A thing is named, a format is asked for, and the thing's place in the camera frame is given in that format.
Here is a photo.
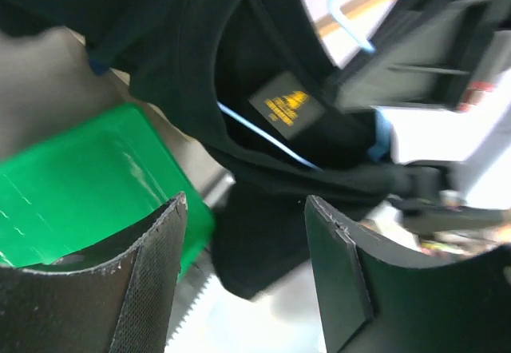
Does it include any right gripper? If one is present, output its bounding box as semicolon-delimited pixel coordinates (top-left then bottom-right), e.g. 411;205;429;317
339;0;510;111

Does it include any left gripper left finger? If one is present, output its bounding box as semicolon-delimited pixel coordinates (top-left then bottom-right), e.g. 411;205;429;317
1;193;188;352

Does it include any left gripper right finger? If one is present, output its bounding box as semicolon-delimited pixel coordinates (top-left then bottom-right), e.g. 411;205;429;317
305;196;510;352

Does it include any light blue wire hanger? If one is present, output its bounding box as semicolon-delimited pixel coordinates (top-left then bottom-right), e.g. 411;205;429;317
217;0;378;170

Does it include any black flower print t-shirt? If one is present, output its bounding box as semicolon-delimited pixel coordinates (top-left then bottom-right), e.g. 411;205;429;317
1;0;419;299

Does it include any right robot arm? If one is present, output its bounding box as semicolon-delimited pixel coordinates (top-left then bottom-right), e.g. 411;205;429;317
325;0;510;252

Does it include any green plastic tray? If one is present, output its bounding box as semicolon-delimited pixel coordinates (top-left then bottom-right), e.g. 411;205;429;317
1;104;215;273

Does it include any white slotted cable duct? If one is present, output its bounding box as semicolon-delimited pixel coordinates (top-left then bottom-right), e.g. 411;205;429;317
164;275;216;352

